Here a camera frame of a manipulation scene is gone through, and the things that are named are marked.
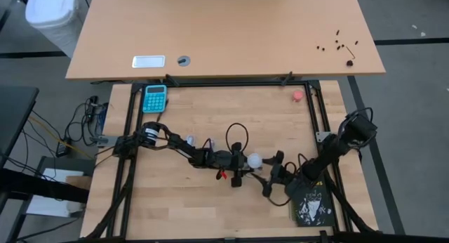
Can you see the white lightbulb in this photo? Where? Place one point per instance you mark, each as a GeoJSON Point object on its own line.
{"type": "Point", "coordinates": [254, 160]}

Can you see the light wooden desk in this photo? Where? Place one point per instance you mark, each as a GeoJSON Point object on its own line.
{"type": "Point", "coordinates": [224, 25]}

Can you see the black allen key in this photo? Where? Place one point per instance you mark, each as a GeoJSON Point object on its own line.
{"type": "Point", "coordinates": [350, 52]}

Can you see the black The Outsiders book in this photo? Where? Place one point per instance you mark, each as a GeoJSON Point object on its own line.
{"type": "Point", "coordinates": [312, 211]}

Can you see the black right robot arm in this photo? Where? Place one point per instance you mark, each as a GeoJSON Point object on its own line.
{"type": "Point", "coordinates": [336, 148]}

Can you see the grey desk grommet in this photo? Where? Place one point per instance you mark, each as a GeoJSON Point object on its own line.
{"type": "Point", "coordinates": [184, 60]}

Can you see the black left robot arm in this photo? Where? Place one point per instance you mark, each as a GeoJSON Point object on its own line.
{"type": "Point", "coordinates": [175, 141]}

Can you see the white rectangular plate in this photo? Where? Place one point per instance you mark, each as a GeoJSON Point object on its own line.
{"type": "Point", "coordinates": [148, 62]}

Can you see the grey metal bracket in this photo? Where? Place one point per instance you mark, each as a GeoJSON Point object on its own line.
{"type": "Point", "coordinates": [105, 141]}
{"type": "Point", "coordinates": [322, 136]}

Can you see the black power adapter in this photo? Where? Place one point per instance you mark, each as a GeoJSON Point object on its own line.
{"type": "Point", "coordinates": [62, 150]}

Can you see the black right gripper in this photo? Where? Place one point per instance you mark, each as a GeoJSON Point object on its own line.
{"type": "Point", "coordinates": [282, 176]}

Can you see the white trash bin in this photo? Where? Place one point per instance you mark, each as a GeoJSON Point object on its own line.
{"type": "Point", "coordinates": [52, 11]}

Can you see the black aluminium frame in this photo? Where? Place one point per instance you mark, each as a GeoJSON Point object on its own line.
{"type": "Point", "coordinates": [224, 84]}

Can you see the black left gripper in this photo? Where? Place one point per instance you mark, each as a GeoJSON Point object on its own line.
{"type": "Point", "coordinates": [224, 158]}

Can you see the teal calculator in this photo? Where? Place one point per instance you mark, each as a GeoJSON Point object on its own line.
{"type": "Point", "coordinates": [154, 102]}

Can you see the black metal stand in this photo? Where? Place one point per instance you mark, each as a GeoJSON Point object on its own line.
{"type": "Point", "coordinates": [35, 188]}

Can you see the white paper sheet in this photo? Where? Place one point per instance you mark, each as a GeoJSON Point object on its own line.
{"type": "Point", "coordinates": [49, 206]}

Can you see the black clamp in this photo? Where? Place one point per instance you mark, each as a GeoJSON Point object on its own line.
{"type": "Point", "coordinates": [287, 78]}

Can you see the red zip tie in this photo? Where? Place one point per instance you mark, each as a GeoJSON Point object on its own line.
{"type": "Point", "coordinates": [222, 174]}

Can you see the black side table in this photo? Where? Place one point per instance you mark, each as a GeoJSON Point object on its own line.
{"type": "Point", "coordinates": [14, 113]}

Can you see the brushed metal lamp socket base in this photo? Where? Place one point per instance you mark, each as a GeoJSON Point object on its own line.
{"type": "Point", "coordinates": [257, 170]}

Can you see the small pink container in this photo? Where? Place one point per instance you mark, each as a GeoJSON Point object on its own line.
{"type": "Point", "coordinates": [297, 95]}

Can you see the small black knob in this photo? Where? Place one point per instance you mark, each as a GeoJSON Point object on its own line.
{"type": "Point", "coordinates": [349, 63]}

